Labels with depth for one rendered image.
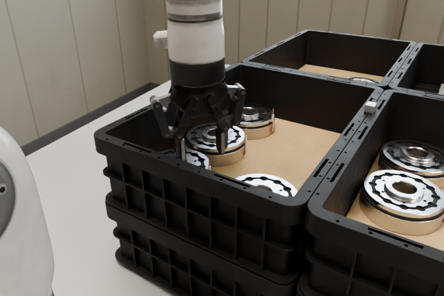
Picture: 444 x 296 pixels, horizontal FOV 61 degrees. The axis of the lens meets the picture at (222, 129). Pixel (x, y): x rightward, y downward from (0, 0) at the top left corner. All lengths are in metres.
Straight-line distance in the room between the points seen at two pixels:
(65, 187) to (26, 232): 0.61
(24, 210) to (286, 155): 0.49
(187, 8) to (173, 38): 0.04
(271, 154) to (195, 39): 0.27
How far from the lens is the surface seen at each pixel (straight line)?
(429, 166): 0.64
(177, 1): 0.47
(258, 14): 2.60
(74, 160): 0.95
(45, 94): 2.46
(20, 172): 0.24
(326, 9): 2.47
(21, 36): 2.33
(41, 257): 0.27
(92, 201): 0.80
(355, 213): 0.55
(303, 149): 0.68
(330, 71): 1.12
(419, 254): 0.36
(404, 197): 0.54
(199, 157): 0.59
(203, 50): 0.48
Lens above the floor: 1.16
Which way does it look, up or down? 26 degrees down
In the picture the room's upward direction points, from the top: straight up
